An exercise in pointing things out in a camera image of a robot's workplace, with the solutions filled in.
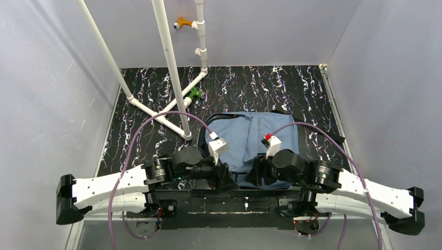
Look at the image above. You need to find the blue backpack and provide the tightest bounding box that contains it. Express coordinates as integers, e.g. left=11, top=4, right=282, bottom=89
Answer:
left=197, top=110, right=346, bottom=190

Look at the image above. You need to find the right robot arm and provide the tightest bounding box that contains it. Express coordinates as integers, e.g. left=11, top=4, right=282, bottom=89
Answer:
left=245, top=149, right=425, bottom=235

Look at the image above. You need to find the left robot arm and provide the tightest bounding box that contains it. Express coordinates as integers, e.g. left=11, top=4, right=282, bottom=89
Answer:
left=56, top=146, right=239, bottom=225

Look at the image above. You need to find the green white pipe fitting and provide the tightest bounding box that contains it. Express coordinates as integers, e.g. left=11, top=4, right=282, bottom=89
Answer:
left=183, top=87, right=205, bottom=108

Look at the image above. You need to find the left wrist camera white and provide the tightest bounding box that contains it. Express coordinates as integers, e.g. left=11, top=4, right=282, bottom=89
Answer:
left=207, top=132, right=229, bottom=166

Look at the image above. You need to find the white PVC pipe frame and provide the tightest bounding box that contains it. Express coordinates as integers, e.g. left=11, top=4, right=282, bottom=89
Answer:
left=76, top=0, right=208, bottom=141

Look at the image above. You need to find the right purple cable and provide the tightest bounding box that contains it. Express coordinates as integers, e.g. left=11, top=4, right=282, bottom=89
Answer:
left=264, top=121, right=383, bottom=250

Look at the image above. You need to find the purple cable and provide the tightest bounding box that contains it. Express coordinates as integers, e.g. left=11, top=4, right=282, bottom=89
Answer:
left=264, top=121, right=383, bottom=250
left=107, top=111, right=216, bottom=250

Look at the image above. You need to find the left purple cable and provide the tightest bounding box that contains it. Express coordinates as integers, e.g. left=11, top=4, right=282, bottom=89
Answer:
left=107, top=111, right=216, bottom=250

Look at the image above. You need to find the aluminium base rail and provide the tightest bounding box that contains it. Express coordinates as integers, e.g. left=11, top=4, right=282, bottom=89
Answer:
left=68, top=190, right=377, bottom=249

